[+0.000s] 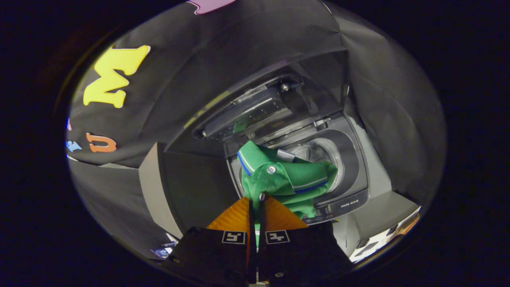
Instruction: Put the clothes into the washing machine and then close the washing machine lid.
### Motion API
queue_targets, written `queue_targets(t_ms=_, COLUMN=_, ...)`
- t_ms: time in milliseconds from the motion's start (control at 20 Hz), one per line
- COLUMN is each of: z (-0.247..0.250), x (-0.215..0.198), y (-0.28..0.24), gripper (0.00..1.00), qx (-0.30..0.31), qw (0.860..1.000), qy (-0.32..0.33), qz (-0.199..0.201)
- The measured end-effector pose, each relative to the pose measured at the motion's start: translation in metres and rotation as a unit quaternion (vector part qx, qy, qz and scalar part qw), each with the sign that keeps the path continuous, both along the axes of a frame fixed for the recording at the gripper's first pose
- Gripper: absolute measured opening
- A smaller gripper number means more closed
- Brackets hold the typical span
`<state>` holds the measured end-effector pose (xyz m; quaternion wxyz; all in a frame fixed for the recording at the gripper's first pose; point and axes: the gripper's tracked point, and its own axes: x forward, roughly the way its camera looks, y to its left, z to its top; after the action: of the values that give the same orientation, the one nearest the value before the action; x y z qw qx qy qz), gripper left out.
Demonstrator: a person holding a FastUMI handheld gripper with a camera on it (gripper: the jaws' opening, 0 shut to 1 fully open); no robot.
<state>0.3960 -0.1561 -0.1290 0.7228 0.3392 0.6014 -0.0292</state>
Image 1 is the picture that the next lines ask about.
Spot grey cabinet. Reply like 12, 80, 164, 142
137, 143, 244, 240

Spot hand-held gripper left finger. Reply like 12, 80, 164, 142
163, 196, 257, 285

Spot grey washing machine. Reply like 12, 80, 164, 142
223, 112, 371, 226

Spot dark washing machine lid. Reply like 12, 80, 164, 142
164, 49, 352, 157

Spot black backdrop cloth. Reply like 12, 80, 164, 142
66, 0, 447, 259

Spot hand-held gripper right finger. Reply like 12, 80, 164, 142
258, 195, 355, 286

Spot green polo shirt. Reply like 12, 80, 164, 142
237, 140, 339, 244

